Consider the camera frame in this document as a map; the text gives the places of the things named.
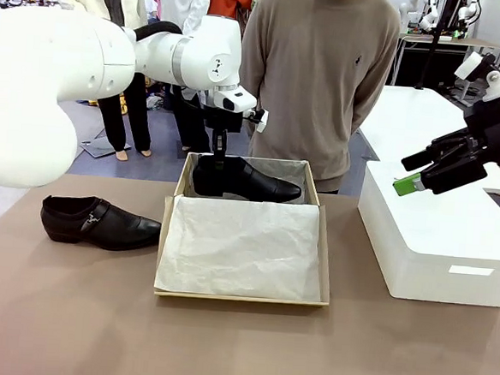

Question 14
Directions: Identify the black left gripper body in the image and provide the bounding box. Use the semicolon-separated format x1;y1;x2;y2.
201;105;244;135

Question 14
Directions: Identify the white tissue paper sheet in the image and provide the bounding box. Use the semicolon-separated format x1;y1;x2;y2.
155;150;331;304

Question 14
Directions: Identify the brown cardboard shoe box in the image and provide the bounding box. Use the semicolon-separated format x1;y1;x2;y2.
152;149;340;310

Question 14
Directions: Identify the black leather shoe with buckle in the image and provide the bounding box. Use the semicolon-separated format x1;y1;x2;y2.
38;193;164;255

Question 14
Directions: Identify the white robot arm with black joints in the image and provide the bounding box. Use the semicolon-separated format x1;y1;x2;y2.
417;0;483;41

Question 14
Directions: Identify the pile of clothes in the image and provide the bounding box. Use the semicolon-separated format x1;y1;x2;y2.
77;76;168;118

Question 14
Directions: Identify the white plastic storage bin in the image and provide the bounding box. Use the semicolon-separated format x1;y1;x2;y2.
350;159;500;308

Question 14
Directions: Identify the black vertical pole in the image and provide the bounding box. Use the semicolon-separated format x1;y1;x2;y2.
413;0;461;92

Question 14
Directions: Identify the grey background desk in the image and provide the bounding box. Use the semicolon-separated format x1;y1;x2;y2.
387;29;500;105

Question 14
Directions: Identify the person in beige sweater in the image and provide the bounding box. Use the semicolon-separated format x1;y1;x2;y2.
231;0;404;199

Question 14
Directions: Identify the mannequin in white shirt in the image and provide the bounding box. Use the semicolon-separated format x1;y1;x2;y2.
147;0;223;154

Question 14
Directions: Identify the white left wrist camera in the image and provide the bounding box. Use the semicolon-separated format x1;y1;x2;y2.
242;106;269;134

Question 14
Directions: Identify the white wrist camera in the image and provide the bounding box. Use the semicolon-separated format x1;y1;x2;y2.
452;50;500;104
242;106;269;134

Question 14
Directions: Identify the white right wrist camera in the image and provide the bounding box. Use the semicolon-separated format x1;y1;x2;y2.
452;50;500;104

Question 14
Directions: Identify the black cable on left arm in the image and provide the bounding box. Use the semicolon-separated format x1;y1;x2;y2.
134;18;183;45

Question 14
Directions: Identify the grey mannequin base plate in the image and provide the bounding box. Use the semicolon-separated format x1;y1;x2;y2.
79;136;133;161

